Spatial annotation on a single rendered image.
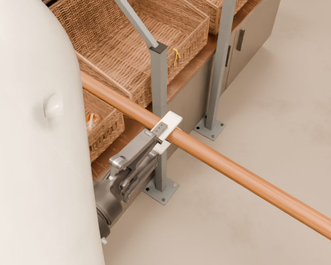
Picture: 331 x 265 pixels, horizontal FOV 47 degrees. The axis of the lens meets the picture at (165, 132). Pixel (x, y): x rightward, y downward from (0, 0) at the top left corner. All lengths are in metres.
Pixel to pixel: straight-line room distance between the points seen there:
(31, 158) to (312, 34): 2.84
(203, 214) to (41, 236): 1.78
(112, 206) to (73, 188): 0.44
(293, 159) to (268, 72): 0.66
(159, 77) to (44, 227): 1.14
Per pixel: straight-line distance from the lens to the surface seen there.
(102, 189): 0.63
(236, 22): 1.96
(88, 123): 1.45
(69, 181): 0.19
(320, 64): 2.74
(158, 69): 1.27
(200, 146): 0.70
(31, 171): 0.17
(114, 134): 1.44
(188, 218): 1.93
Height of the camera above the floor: 1.77
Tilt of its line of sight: 54 degrees down
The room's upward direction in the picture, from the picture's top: straight up
